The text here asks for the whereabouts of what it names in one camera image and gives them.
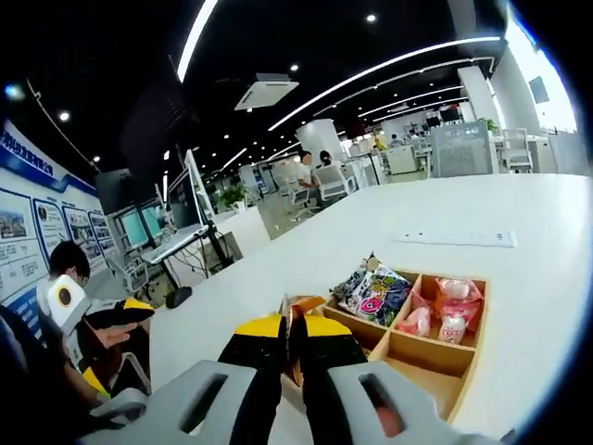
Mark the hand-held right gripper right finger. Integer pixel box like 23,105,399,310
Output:
296,313,509,445

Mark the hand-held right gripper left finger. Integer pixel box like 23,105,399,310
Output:
76,313,288,445

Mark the golden mixed nuts packet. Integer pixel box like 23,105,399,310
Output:
277,292,328,386

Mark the wooden four-compartment container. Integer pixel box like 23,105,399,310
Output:
277,267,490,424

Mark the teal monitor screen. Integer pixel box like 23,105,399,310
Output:
120,210,150,249
141,203,168,233

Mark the open silver laptop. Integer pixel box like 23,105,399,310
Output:
141,147,212,265

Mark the black-legged laptop stand desk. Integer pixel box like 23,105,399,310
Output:
141,226,233,291

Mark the large black screen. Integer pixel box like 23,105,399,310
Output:
95,169,157,217

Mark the white office chair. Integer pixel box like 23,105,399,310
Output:
289,178,321,214
314,165,353,203
502,128,534,173

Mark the white table socket strip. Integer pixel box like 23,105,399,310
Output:
397,229,518,248

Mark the white low cabinet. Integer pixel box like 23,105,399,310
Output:
386,146,416,175

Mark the ceiling air conditioner vent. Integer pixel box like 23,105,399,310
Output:
233,72,301,112

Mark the straight ceiling light strip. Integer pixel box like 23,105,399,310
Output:
177,0,220,83

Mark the long curved ceiling light strip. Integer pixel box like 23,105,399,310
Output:
267,36,502,133

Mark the black screen on tripod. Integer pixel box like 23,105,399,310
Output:
527,76,550,104

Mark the narrow window with blinds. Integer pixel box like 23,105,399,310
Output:
507,18,557,135

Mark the blue white wall display board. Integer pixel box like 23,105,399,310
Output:
0,119,117,325

